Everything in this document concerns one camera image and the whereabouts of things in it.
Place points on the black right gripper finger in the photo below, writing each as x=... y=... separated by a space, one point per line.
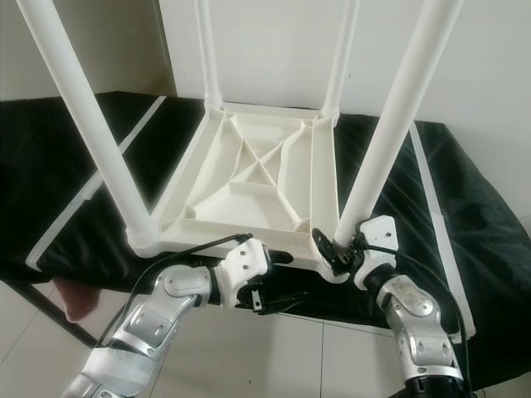
x=325 y=245

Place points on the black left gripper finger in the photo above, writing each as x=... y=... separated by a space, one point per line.
x=282 y=258
x=286 y=301

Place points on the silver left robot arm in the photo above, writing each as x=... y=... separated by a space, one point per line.
x=182 y=286

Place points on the pink soft object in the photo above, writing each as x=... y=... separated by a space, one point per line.
x=75 y=300

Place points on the black table cloth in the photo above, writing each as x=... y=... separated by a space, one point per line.
x=41 y=166

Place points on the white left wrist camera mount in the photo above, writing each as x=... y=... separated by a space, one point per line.
x=245 y=261

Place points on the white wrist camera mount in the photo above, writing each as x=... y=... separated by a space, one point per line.
x=377 y=232
x=245 y=261

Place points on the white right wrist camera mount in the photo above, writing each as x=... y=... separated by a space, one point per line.
x=377 y=232

